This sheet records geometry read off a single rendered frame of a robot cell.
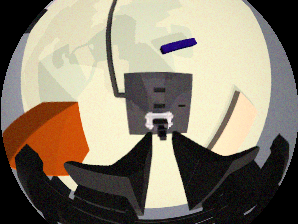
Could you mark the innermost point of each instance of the dark blue flat bar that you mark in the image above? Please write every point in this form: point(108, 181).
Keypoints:
point(180, 44)

